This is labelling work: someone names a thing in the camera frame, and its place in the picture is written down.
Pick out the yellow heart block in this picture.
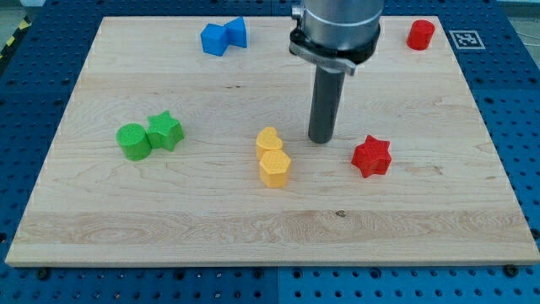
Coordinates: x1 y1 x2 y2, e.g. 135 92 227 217
256 127 284 160

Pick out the wooden board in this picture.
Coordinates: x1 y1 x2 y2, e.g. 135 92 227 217
6 16 539 268

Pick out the yellow hexagon block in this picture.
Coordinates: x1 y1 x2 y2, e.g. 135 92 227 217
259 149 292 188

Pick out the green star block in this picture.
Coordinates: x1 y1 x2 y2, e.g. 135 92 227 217
147 110 184 151

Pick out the blue wedge block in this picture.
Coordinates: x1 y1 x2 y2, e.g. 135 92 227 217
224 17 248 48

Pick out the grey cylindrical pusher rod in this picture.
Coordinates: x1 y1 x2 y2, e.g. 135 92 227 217
308 66 345 144

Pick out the white fiducial marker tag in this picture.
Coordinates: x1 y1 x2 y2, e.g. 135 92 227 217
449 30 485 50

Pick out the red cylinder block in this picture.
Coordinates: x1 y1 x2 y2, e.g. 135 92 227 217
407 19 435 51

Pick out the red star block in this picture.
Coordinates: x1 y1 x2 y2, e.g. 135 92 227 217
351 135 392 178

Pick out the green cylinder block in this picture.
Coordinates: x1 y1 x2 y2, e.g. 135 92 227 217
116 123 152 161

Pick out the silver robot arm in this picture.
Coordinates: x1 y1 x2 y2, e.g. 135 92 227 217
289 0 384 75

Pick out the blue cube block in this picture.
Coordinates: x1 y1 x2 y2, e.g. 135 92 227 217
200 24 229 57

